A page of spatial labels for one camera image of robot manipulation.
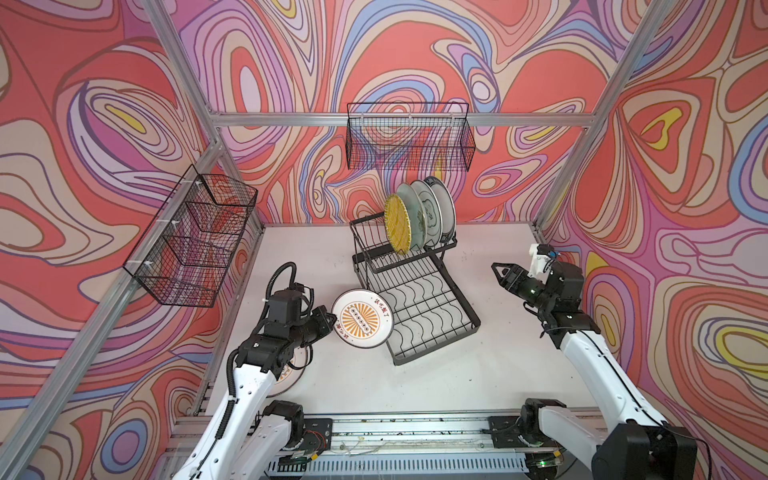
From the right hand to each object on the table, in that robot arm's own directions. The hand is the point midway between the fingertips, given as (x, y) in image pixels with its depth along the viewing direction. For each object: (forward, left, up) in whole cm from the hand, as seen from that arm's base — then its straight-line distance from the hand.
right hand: (497, 273), depth 80 cm
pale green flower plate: (+12, +22, +12) cm, 27 cm away
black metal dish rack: (+1, +18, -18) cm, 25 cm away
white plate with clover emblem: (+14, +17, +10) cm, 24 cm away
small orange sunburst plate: (-8, +37, -7) cm, 38 cm away
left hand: (-10, +43, -3) cm, 44 cm away
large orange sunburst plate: (-19, +59, -19) cm, 65 cm away
